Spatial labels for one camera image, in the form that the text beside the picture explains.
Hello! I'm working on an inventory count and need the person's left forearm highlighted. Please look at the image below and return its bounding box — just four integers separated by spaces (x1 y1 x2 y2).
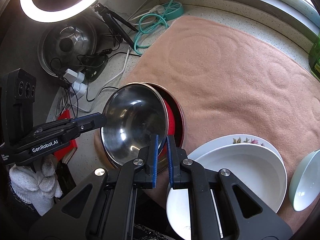
12 192 44 219

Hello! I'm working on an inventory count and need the white ring light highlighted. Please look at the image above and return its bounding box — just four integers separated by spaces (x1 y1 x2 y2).
19 0 112 23

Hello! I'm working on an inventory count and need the red-lined metal bowl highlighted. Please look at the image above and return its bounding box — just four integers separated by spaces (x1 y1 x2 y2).
100 82 186 173

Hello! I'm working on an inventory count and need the white multi socket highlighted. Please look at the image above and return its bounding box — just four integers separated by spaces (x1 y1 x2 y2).
71 72 88 96

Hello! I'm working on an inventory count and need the stainless steel bowl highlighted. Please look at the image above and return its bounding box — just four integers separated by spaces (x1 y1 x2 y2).
100 82 167 167

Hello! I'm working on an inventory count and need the brown leaf floral plate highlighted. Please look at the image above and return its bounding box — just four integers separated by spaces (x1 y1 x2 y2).
187 134 284 162

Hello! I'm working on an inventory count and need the teal power strip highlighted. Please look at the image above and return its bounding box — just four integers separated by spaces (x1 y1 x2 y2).
162 2 185 21

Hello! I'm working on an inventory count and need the white plate grey leaf print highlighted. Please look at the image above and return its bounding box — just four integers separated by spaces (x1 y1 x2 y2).
166 143 288 240

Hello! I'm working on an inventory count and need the white cable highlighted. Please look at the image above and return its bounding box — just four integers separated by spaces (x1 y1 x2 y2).
54 46 131 113

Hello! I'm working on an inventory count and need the black stand base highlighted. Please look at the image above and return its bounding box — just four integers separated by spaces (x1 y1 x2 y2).
83 54 109 82

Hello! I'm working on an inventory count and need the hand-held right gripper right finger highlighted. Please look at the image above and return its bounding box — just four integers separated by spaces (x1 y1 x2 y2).
166 135 293 240

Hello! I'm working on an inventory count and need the dark cloth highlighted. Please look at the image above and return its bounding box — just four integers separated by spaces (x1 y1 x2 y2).
133 221 173 240

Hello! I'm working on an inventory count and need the red book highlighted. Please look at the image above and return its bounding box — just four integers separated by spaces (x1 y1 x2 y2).
53 109 78 165

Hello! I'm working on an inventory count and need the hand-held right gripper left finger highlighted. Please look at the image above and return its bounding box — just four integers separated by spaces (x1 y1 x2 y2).
29 134 159 240

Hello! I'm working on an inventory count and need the black tripod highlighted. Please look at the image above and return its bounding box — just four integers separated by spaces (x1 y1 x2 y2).
95 2 138 48

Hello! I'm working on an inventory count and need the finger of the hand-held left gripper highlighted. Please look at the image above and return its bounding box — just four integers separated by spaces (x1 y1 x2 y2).
71 113 105 124
62 116 108 142

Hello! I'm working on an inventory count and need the window frame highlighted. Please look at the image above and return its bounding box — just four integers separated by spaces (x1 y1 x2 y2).
229 0 320 53

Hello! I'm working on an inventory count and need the white plug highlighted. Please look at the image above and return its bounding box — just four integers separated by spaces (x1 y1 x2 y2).
149 5 166 15

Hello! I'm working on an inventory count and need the teal cable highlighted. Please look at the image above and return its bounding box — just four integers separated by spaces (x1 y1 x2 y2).
134 0 181 56

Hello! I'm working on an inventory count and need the green bottle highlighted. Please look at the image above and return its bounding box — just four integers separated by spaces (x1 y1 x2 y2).
308 31 320 81

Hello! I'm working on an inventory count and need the person's left hand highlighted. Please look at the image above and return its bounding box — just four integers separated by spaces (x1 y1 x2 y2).
9 155 63 216

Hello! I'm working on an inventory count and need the pink cloth mat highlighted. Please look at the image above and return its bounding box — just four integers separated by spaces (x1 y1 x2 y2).
94 15 320 233

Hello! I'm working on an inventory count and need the pale green bowl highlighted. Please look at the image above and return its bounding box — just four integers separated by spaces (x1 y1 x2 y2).
288 149 320 212

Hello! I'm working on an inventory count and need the black cable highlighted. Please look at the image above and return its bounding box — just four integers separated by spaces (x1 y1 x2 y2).
49 29 140 110

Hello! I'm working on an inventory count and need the white power adapter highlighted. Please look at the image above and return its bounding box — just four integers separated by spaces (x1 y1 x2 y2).
63 69 78 82

